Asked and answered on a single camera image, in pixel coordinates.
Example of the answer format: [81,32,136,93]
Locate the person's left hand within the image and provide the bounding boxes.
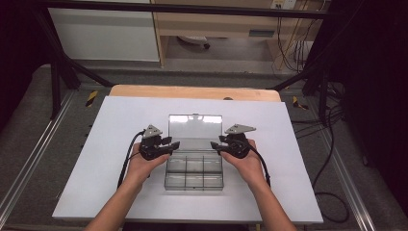
[123,141,171,191]

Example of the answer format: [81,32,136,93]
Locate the black metal frame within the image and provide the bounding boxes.
[32,0,341,120]

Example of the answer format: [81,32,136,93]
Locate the wooden table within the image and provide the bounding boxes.
[109,84,282,103]

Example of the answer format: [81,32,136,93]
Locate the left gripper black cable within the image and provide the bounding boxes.
[116,129,147,191]

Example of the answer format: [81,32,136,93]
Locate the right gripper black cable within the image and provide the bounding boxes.
[239,139,272,189]

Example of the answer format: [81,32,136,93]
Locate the white wall outlet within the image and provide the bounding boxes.
[270,0,297,10]

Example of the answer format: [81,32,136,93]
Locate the person's right hand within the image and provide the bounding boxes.
[218,138,269,193]

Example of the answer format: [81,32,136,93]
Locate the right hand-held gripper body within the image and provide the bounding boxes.
[222,123,257,160]

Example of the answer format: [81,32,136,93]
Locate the light wooden desk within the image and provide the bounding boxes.
[150,0,331,70]

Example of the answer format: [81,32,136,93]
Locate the black curtain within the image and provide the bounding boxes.
[0,0,52,131]
[312,0,408,210]

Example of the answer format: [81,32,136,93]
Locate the clear plastic compartment box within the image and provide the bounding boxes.
[164,113,225,192]

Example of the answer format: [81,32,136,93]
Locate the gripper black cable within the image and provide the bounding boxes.
[239,139,272,189]
[116,129,147,191]

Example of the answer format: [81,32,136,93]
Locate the white chair base with caster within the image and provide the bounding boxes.
[177,35,212,50]

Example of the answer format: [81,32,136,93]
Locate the white board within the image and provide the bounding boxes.
[52,95,324,224]

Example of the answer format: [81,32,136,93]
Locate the bundle of hanging cables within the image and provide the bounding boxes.
[275,13,317,73]

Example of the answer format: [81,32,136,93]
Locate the white cabinet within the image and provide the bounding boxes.
[47,0,161,63]

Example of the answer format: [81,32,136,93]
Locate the aluminium floor rail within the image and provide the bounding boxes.
[316,126,377,231]
[0,90,77,219]

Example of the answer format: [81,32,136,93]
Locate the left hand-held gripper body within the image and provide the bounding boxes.
[139,124,171,162]

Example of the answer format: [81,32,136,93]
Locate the black floor cables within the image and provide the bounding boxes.
[290,82,351,224]

